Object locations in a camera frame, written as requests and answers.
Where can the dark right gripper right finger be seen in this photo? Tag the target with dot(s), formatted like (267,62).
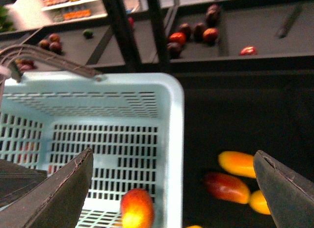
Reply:
(289,195)

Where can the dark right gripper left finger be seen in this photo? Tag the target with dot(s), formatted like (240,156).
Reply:
(57,202)

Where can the light blue plastic basket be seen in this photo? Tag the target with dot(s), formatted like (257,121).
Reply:
(132,122)

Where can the brown basket handle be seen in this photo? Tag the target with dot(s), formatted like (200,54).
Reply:
(9,54)

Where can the orange yellow mango right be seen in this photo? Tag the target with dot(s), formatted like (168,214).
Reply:
(258,203)

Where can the yellow mango top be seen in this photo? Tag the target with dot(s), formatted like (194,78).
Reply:
(237,163)

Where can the red mango large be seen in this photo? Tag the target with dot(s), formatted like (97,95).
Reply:
(226,187)

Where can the white shelf with goods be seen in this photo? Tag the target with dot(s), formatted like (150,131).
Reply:
(31,14)

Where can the black upright post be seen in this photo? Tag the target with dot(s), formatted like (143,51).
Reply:
(143,49)

